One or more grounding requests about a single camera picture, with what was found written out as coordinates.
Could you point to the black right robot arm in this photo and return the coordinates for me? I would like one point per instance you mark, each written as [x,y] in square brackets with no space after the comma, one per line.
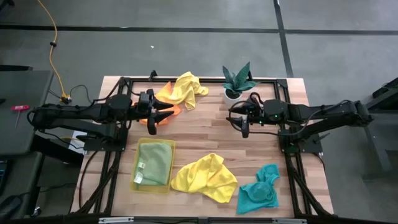
[326,112]

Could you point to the orange microfiber towel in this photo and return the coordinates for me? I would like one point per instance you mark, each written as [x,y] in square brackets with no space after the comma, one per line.
[178,110]

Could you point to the grey keyboard desk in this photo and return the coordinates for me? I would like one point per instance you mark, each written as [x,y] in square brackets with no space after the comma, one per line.
[21,174]

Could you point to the grey side desk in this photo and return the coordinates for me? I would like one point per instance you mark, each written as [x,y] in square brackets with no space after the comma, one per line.
[18,140]

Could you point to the white paper sheet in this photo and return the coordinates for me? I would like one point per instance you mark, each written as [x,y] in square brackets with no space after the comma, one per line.
[76,143]

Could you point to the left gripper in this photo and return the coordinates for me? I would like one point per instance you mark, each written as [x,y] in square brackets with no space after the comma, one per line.
[144,109]

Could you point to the snake plant in white pot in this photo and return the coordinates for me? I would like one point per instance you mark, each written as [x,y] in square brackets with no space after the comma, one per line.
[236,84]

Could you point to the black side stand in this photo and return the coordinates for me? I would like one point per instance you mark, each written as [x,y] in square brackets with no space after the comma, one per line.
[384,93]

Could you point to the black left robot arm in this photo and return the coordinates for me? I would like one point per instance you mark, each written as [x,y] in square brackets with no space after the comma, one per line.
[77,113]

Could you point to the black computer mouse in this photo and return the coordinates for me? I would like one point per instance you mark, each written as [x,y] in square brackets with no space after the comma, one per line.
[9,207]

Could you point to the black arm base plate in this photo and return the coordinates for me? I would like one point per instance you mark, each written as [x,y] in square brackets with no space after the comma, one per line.
[311,147]
[93,145]

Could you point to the black aluminium table frame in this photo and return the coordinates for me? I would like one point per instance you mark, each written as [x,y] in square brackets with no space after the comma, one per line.
[214,80]

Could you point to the yellow microfiber towel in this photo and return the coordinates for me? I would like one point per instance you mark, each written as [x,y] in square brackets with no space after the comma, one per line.
[186,88]
[205,177]

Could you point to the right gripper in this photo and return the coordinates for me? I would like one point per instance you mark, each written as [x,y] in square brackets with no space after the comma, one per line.
[256,112]

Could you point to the yellow translucent plastic bin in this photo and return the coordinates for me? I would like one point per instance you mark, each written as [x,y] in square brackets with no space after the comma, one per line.
[155,189]

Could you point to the teal microfiber towel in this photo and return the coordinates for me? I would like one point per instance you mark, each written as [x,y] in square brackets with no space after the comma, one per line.
[258,193]

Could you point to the black frame clamp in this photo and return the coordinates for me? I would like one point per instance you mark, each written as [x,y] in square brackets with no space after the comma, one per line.
[152,74]

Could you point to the black keyboard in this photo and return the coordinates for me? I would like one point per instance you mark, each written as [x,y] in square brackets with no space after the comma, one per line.
[2,177]

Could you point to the silver mounting bracket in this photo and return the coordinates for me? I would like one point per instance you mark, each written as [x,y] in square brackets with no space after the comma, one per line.
[115,220]
[289,221]

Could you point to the green microfiber towel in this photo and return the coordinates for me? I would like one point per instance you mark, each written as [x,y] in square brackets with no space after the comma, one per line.
[155,161]

